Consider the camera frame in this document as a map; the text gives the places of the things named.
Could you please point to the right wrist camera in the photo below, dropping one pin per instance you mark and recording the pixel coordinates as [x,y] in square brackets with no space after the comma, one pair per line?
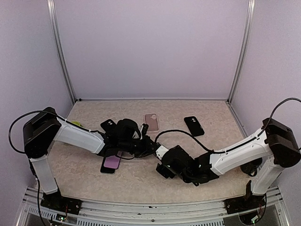
[160,151]

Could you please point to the left aluminium frame post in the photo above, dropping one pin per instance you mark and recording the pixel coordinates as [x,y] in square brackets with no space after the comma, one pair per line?
[59,48]

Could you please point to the right aluminium frame post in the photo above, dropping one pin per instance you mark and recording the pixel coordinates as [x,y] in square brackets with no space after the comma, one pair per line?
[243,50]

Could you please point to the aluminium frame post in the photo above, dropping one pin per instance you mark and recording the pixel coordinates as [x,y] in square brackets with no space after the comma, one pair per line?
[243,50]
[59,48]

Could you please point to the face-up phone under stack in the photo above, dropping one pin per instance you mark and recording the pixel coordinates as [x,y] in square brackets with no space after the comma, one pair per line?
[106,170]

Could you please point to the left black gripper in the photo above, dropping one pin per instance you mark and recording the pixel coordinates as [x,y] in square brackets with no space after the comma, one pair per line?
[147,150]

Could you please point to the purple phone on stack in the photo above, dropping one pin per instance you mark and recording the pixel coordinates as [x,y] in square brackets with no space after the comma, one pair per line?
[112,162]

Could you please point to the front aluminium rail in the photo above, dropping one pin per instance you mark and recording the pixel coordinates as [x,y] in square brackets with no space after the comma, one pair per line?
[101,213]

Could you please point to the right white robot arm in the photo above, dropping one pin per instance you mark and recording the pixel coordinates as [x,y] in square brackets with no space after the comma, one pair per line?
[274,141]

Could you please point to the dark green mug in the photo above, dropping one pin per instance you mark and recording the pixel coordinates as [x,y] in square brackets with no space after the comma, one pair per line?
[250,168]

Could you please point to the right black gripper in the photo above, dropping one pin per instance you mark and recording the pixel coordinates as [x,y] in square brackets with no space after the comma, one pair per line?
[164,172]

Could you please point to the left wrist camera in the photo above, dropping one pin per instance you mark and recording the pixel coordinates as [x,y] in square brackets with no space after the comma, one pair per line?
[144,129]

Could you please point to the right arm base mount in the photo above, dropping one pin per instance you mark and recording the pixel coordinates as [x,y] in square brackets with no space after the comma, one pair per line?
[246,202]

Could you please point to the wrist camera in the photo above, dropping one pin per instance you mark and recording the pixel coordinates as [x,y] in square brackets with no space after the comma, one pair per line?
[144,129]
[160,151]

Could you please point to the pink phone case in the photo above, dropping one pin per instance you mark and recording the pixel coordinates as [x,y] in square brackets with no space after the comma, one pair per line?
[151,120]

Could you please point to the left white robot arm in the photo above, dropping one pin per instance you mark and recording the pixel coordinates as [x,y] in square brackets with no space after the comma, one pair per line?
[47,127]

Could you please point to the green bowl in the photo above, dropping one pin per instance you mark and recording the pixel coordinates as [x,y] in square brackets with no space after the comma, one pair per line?
[76,123]

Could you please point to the black phone case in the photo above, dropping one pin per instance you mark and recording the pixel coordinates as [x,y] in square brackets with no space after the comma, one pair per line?
[194,126]
[108,125]

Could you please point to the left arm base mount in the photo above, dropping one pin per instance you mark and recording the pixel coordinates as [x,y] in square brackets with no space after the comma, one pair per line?
[56,201]

